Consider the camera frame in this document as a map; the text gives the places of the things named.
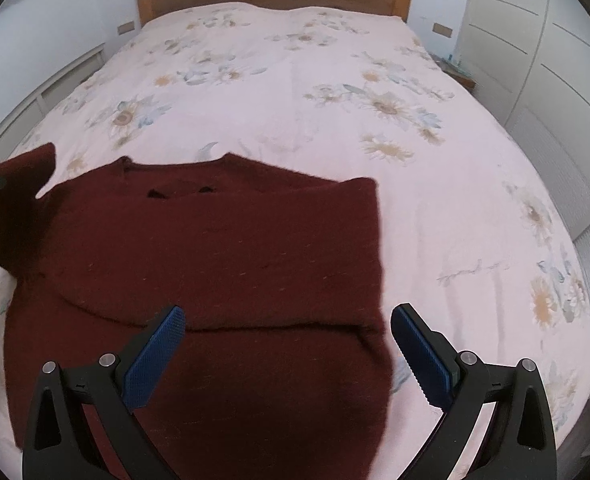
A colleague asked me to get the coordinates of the dark red knitted sweater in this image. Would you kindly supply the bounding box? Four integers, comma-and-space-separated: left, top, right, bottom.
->
0, 144, 391, 479

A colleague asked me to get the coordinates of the pink floral bed cover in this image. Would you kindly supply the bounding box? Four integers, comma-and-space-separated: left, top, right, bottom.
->
0, 3, 590, 479

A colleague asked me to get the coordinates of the right wooden nightstand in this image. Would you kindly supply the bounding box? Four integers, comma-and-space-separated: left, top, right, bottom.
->
434, 56, 476, 93

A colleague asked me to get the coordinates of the white wardrobe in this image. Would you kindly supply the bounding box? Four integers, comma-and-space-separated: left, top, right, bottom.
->
451, 0, 590, 411

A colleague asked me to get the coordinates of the left wall switch plate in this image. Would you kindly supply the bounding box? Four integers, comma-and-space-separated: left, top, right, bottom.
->
117, 21, 135, 36

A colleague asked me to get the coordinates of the wall switch plate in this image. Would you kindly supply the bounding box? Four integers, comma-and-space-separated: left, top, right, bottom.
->
117, 21, 135, 36
432, 23, 452, 38

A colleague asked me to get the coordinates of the right wall switch plate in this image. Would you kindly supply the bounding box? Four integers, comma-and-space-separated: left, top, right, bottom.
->
432, 23, 452, 38

